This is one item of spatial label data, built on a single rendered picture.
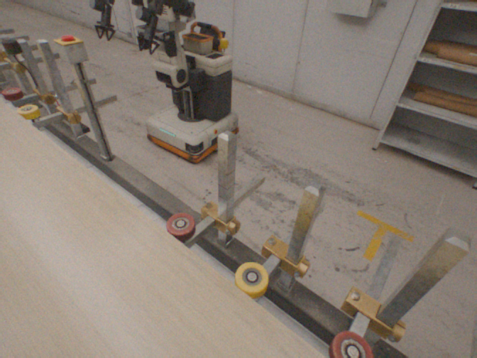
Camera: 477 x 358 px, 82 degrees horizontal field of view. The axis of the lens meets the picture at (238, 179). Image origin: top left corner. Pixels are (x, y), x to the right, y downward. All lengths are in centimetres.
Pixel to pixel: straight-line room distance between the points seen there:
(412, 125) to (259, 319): 293
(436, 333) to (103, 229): 171
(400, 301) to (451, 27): 266
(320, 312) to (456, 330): 120
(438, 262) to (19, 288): 86
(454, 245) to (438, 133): 281
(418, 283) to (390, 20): 276
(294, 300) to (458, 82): 265
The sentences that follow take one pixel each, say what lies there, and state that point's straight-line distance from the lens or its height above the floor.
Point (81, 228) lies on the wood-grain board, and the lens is 87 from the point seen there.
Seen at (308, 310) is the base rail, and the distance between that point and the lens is 91.
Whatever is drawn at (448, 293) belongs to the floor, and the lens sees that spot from 214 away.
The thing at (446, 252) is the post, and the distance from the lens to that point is 58.
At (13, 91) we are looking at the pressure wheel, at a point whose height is 90.
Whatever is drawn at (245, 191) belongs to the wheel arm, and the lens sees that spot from 100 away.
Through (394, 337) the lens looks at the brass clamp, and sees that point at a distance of 81.
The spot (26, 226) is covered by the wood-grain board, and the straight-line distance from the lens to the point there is 95.
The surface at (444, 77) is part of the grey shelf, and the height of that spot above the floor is 68.
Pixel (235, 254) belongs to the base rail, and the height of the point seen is 70.
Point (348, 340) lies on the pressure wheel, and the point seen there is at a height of 90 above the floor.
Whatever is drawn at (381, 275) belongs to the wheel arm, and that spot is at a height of 85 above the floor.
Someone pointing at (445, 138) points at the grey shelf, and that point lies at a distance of 336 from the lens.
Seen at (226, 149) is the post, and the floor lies 112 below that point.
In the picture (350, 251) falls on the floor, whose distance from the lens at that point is 200.
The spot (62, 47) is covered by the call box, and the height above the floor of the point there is 121.
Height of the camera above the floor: 151
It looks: 41 degrees down
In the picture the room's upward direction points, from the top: 3 degrees clockwise
